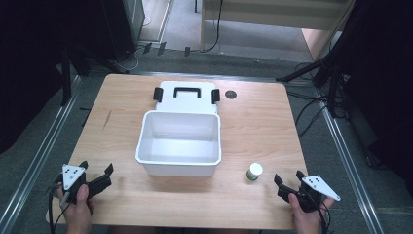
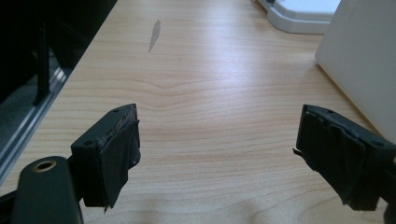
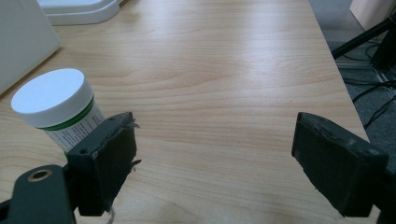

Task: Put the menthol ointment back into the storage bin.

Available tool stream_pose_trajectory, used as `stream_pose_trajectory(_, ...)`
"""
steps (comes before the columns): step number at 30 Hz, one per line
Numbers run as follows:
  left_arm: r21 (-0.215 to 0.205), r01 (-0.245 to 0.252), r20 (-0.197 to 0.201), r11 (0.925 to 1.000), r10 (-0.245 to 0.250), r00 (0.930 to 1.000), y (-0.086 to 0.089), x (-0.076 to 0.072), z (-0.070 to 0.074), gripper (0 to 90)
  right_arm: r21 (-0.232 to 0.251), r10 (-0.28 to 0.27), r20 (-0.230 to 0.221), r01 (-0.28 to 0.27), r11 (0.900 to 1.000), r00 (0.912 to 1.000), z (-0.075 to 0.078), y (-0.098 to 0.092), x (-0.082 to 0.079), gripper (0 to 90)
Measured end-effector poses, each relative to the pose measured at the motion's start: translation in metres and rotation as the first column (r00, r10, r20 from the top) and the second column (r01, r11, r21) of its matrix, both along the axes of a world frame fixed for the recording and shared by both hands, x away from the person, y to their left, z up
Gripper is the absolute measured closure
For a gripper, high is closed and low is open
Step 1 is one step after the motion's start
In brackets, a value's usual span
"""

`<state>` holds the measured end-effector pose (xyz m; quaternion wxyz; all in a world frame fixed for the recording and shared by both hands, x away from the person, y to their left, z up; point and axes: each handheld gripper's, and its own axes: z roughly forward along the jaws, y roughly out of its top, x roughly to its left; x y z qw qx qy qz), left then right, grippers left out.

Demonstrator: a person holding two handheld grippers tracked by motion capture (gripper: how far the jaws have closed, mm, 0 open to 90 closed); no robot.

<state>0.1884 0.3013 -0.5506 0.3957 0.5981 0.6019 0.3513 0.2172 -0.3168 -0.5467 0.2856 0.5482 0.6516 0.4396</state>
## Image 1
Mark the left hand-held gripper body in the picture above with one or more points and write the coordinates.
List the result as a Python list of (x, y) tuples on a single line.
[(72, 182)]

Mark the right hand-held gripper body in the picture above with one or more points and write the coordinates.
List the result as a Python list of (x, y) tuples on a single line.
[(312, 191)]

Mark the small white-capped green bottle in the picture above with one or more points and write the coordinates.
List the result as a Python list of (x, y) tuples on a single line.
[(254, 172)]

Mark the white plastic storage box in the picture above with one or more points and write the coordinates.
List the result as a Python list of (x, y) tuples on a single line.
[(180, 143)]

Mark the person's right hand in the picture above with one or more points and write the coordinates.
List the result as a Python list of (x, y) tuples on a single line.
[(307, 221)]

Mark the person's left hand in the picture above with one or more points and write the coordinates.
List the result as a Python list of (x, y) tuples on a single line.
[(78, 214)]

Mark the black metal stand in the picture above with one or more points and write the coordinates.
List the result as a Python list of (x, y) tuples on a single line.
[(66, 81), (324, 70)]

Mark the black round table grommet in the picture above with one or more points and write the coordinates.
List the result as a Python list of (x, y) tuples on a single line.
[(231, 94)]

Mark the black curtain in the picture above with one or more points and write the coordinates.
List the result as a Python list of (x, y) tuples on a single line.
[(39, 65), (383, 81)]

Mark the grey cabinet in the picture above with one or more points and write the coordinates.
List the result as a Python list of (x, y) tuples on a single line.
[(136, 16)]

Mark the light wooden furniture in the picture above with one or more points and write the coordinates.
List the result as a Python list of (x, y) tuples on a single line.
[(276, 13)]

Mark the metal floor rail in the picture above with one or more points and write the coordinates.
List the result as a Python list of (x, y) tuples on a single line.
[(350, 162), (35, 162), (207, 76)]

